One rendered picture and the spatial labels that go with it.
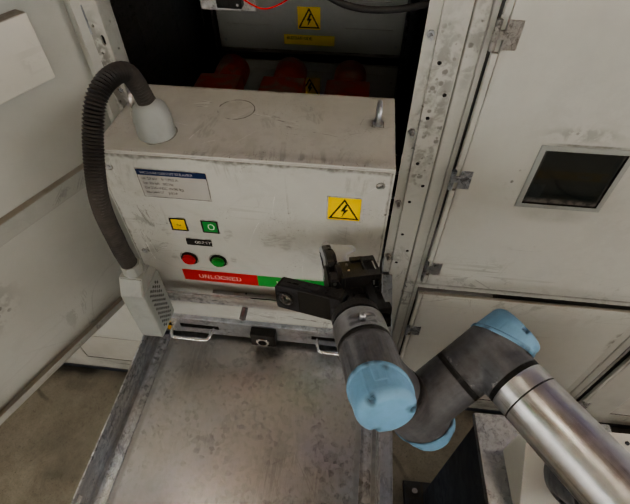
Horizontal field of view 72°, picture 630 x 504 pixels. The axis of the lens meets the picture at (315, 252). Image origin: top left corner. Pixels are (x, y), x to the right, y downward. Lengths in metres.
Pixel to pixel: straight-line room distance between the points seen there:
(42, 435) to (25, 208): 1.35
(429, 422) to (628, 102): 0.67
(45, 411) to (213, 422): 1.29
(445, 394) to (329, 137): 0.43
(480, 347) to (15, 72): 0.84
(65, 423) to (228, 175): 1.63
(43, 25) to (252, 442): 0.89
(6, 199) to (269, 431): 0.69
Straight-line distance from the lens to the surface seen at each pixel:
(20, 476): 2.17
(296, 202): 0.74
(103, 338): 1.91
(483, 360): 0.60
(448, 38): 0.86
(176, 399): 1.09
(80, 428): 2.14
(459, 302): 1.33
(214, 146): 0.75
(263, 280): 0.91
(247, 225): 0.80
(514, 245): 1.17
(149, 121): 0.76
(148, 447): 1.06
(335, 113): 0.81
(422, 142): 0.95
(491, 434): 1.19
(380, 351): 0.54
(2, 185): 0.99
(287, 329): 1.04
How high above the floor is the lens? 1.80
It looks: 48 degrees down
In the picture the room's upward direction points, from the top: straight up
